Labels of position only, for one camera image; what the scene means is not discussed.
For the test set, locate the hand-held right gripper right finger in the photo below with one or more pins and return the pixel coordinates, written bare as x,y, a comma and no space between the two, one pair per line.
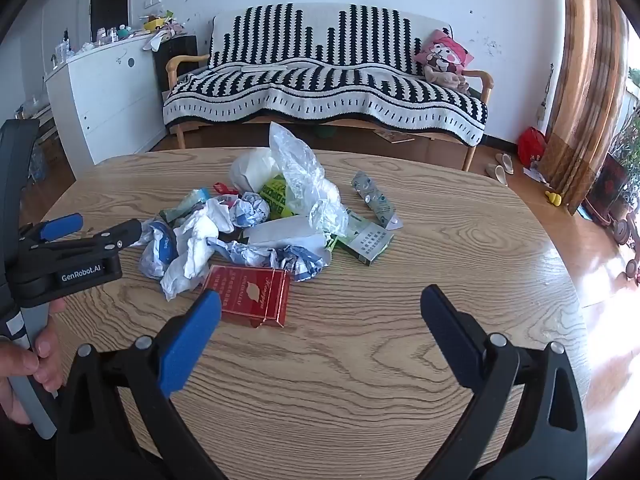
450,330

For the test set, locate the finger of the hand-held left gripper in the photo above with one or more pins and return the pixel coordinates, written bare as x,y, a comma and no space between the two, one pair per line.
60,226
115,240

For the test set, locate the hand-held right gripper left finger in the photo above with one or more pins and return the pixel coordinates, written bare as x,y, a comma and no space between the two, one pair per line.
187,345

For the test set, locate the blue white wrapper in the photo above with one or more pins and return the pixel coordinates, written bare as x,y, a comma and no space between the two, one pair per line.
160,250
295,260

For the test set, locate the red plastic strip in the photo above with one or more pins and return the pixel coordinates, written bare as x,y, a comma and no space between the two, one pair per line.
225,188

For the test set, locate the person's left hand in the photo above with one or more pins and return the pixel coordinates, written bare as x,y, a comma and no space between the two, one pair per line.
15,360

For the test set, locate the white crumpled tissue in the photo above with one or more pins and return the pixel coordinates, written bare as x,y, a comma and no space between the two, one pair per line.
195,245

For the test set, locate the red cigarette pack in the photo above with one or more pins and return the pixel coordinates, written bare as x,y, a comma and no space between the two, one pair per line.
250,292

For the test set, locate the teal packet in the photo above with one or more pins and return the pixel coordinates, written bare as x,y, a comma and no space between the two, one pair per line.
187,202

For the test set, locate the green white cigarette pack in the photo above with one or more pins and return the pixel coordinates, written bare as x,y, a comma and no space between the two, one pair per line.
367,242

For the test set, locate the crumpled blue white paper ball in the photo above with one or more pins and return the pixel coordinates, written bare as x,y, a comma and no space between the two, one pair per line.
250,207

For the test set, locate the white cabinet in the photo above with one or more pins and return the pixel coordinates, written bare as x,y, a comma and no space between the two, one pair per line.
110,95

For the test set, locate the white paper sheet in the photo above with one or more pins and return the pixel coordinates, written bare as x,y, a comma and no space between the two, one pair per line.
280,232

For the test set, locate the clear plastic wrapper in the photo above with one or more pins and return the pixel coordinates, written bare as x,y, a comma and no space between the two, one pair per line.
372,197

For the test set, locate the beige slipper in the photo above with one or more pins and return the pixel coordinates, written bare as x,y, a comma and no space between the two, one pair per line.
496,174
506,162

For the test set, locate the yellow green packet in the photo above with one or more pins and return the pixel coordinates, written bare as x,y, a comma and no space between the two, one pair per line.
275,192

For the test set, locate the yellow toy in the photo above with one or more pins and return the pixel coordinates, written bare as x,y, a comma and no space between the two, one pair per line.
552,197

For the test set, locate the white paper scraps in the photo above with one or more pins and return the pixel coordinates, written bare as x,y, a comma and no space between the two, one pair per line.
534,172

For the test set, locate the wooden sofa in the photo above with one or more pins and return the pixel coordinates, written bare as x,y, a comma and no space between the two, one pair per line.
177,65

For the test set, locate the clear plastic bag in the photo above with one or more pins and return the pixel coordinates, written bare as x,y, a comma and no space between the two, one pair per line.
295,160

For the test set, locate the row of small bottles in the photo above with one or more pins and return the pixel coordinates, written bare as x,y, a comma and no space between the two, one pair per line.
107,35

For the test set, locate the red bag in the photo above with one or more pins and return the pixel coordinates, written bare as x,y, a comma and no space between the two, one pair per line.
531,147

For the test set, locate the pink tricycle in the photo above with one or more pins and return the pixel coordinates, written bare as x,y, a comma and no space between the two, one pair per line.
625,230

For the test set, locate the cardboard piece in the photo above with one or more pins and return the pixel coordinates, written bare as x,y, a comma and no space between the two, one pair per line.
395,135

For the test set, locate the black cabinet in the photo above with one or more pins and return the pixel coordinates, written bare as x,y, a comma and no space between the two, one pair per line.
172,45

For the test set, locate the dark red plant pot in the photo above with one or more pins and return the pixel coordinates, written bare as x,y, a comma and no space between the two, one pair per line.
607,185

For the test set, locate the pile of toys and cloth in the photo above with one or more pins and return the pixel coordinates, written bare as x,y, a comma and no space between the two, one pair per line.
162,27

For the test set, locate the dark door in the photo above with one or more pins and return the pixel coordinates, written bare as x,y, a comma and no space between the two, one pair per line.
110,5

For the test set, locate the beige plush toy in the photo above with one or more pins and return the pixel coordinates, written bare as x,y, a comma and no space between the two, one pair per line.
447,80

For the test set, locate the hanging brush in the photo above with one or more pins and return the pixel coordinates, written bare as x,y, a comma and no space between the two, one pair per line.
546,92

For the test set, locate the green potted plant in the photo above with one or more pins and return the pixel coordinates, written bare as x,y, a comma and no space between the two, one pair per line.
625,140

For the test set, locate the sofa with striped blanket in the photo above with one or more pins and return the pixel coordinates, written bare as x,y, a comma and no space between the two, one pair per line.
325,85

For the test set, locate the pink cartoon cushion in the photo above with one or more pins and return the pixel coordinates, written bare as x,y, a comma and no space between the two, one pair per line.
442,55

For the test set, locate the brown curtain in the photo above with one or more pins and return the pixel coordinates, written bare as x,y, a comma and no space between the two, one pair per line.
580,85

